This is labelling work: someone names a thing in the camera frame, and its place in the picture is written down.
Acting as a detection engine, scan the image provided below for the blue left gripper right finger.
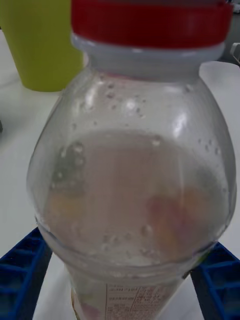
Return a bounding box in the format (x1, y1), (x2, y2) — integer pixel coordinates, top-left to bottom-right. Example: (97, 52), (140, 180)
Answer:
(189, 241), (240, 320)

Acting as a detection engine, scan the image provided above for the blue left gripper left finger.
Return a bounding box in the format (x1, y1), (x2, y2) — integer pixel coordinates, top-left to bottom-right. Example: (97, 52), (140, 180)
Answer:
(0, 226), (53, 320)

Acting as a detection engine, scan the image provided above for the clear bottle with red cap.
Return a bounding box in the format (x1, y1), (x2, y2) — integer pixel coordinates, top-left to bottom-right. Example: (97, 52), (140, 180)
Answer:
(26, 0), (238, 320)

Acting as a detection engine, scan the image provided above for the yellow-green plastic bin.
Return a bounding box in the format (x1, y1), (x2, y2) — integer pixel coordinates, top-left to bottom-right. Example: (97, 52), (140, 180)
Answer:
(0, 0), (85, 93)

